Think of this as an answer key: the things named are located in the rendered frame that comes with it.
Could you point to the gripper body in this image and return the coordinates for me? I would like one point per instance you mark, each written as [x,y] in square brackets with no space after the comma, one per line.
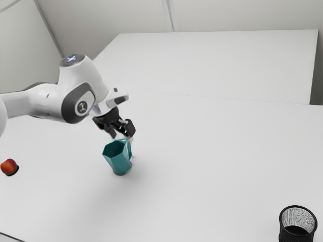
[107,119]

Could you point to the teal faceted mug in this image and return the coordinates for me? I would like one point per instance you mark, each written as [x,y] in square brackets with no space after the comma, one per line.
[118,157]

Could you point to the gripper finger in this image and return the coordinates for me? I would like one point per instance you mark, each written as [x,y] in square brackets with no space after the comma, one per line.
[112,132]
[130,128]

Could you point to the black mesh pen holder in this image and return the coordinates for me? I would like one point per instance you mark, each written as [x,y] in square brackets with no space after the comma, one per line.
[297,224]

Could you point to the red apple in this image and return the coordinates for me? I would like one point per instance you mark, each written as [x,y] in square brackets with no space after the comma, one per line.
[8,166]

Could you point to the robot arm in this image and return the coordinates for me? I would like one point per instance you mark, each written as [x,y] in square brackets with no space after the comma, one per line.
[75,85]

